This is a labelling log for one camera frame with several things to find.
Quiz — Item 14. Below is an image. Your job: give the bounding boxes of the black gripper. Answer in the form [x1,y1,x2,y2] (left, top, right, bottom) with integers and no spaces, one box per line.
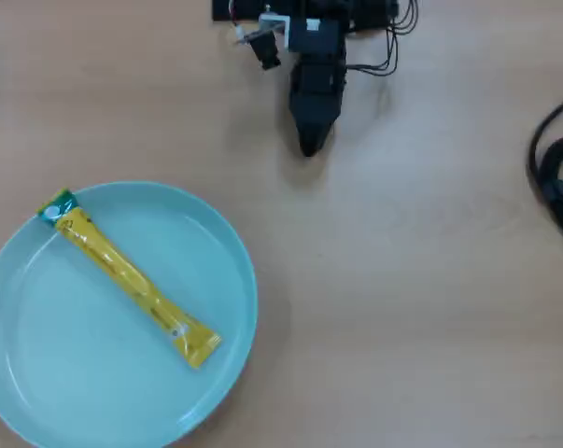
[288,17,348,158]

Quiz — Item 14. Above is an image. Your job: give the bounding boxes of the yellow coffee stick packet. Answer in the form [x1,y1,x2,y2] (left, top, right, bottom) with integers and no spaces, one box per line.
[35,187,223,371]

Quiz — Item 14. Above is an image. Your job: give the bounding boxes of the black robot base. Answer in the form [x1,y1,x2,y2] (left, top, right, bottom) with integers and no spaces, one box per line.
[211,0,306,23]

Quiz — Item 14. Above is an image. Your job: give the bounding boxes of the light blue round plate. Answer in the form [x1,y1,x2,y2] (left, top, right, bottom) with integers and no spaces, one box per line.
[0,180,260,448]

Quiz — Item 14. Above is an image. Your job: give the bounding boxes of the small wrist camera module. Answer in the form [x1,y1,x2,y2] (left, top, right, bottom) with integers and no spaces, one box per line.
[233,7,294,72]

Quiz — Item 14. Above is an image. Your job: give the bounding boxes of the black robot wire bundle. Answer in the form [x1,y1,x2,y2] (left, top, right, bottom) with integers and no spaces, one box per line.
[345,0,423,78]

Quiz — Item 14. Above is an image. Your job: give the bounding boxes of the thin black cable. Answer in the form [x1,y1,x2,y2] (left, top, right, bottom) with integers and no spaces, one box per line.
[527,89,563,256]

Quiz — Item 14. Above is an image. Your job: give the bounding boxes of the thick black coiled cable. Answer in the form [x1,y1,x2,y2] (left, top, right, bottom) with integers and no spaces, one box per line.
[539,133,563,218]

